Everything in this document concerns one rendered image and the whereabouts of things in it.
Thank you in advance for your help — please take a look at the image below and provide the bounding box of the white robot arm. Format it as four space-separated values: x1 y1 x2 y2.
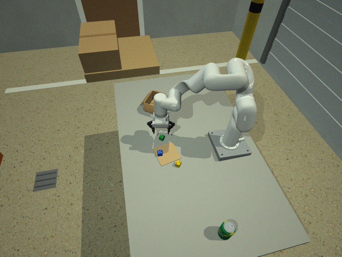
152 58 257 150

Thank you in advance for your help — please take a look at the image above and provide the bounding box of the green drink can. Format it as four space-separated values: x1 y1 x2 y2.
218 220 236 240

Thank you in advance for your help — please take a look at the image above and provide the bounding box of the brown cardboard box with flaps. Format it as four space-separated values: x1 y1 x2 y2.
140 90 162 114

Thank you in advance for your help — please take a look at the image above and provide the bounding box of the tan square mat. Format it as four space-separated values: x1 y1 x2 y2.
153 142 181 166

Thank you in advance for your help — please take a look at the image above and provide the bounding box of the yellow die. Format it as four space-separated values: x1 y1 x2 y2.
175 160 181 168

